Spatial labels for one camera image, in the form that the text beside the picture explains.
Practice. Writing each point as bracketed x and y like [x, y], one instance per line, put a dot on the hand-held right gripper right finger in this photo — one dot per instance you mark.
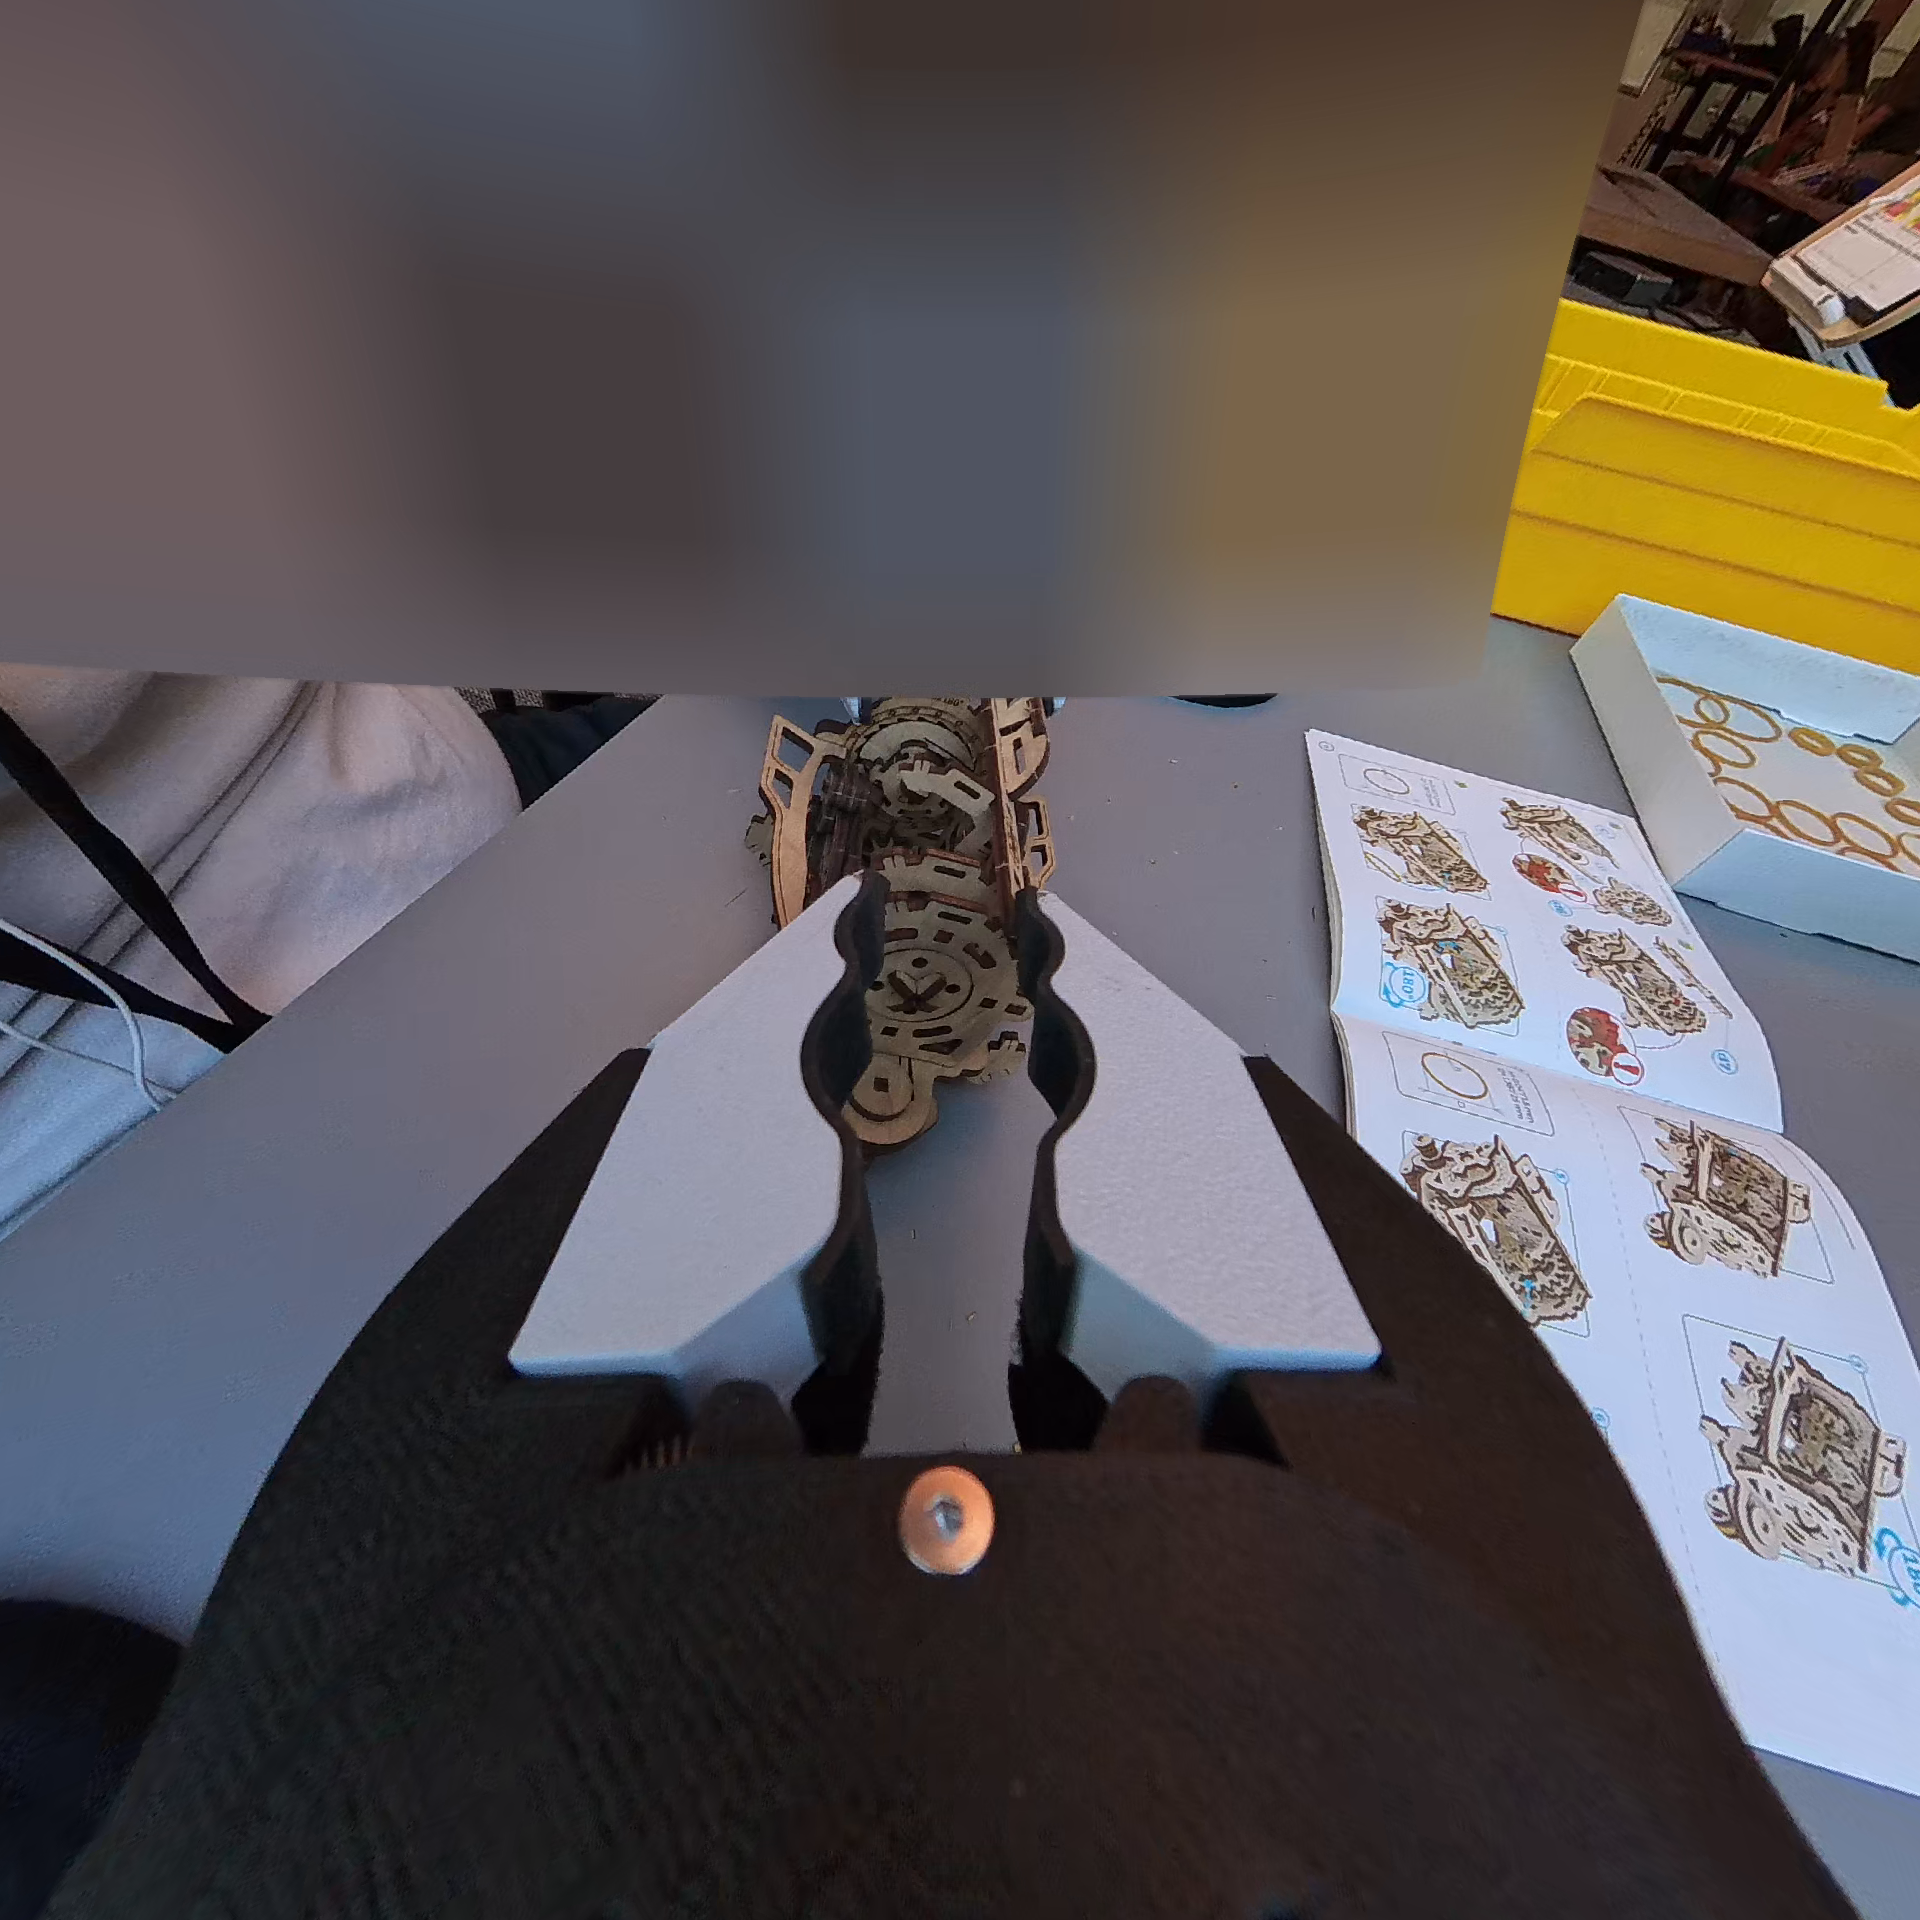
[1187, 1217]

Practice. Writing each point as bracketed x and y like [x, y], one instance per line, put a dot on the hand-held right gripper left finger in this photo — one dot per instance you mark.
[708, 1199]

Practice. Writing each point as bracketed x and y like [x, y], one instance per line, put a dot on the wooden mechanical model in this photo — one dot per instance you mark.
[932, 973]

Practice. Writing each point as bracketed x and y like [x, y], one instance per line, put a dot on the grey desk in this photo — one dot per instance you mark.
[451, 1049]

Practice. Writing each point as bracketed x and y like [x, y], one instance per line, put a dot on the white instruction booklet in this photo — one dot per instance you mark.
[1592, 1078]

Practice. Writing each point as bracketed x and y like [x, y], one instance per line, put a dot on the person's dark trousers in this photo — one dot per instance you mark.
[570, 741]

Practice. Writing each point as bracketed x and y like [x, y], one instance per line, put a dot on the person in grey hoodie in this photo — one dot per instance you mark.
[302, 840]

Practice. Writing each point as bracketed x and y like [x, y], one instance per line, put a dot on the pile of tan rubber bands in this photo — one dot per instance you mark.
[1801, 811]

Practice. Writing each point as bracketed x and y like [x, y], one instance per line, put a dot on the white cardboard box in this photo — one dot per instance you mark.
[1726, 644]

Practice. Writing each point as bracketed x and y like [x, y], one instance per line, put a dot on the yellow plastic bin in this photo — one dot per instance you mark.
[1697, 511]

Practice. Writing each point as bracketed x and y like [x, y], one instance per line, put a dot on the brown wooden table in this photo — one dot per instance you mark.
[1667, 228]

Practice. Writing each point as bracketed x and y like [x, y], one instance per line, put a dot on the clipboard with printed sheet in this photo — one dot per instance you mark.
[1861, 256]

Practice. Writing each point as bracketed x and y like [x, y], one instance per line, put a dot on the cluttered dark shelving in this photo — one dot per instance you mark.
[1756, 75]

